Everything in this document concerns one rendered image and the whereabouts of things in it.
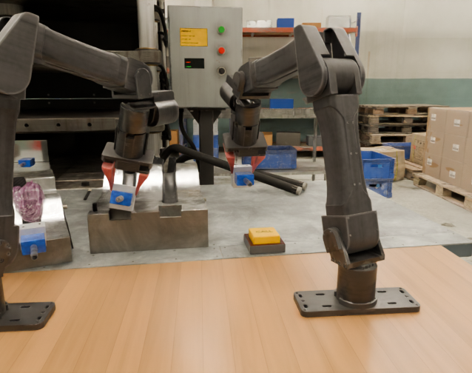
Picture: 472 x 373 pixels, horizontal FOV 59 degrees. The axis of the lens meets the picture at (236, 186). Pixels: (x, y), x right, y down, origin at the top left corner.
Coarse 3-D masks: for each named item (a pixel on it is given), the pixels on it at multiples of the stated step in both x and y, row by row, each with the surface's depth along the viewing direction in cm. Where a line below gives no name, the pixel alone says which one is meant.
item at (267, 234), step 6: (252, 228) 98; (258, 228) 98; (264, 228) 98; (270, 228) 98; (252, 234) 94; (258, 234) 94; (264, 234) 94; (270, 234) 94; (276, 234) 94; (252, 240) 93; (258, 240) 92; (264, 240) 92; (270, 240) 93; (276, 240) 93
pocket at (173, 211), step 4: (160, 208) 97; (164, 208) 97; (168, 208) 97; (172, 208) 97; (176, 208) 97; (180, 208) 98; (160, 212) 97; (164, 212) 97; (168, 212) 97; (172, 212) 98; (176, 212) 98; (180, 212) 98; (160, 216) 97; (164, 216) 97; (168, 216) 98; (172, 216) 98; (176, 216) 94; (180, 216) 94
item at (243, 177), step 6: (234, 168) 106; (240, 168) 107; (246, 168) 107; (234, 174) 107; (240, 174) 103; (246, 174) 103; (252, 174) 103; (234, 180) 107; (240, 180) 103; (246, 180) 100; (252, 180) 104; (234, 186) 107; (240, 186) 108; (246, 186) 108
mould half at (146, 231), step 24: (192, 168) 122; (144, 192) 111; (192, 192) 112; (96, 216) 90; (144, 216) 92; (192, 216) 94; (96, 240) 92; (120, 240) 92; (144, 240) 93; (168, 240) 94; (192, 240) 95
